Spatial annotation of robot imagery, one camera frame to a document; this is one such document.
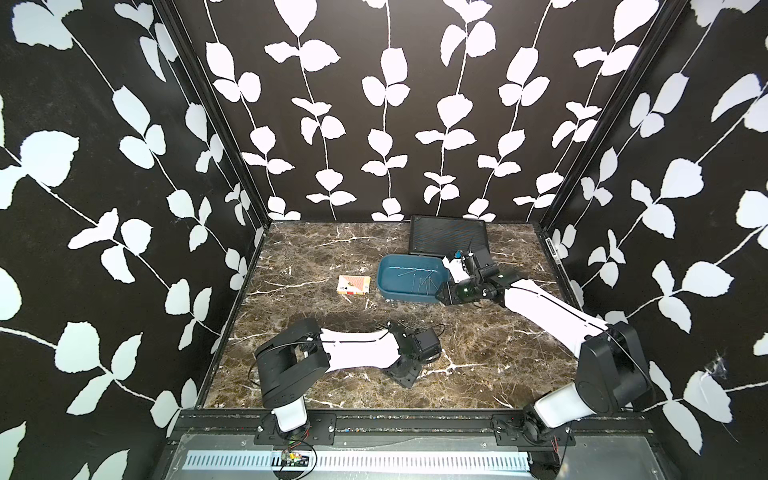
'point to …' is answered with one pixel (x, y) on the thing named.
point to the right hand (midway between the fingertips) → (439, 289)
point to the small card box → (353, 284)
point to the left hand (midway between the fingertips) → (406, 372)
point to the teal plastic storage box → (410, 278)
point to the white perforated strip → (370, 460)
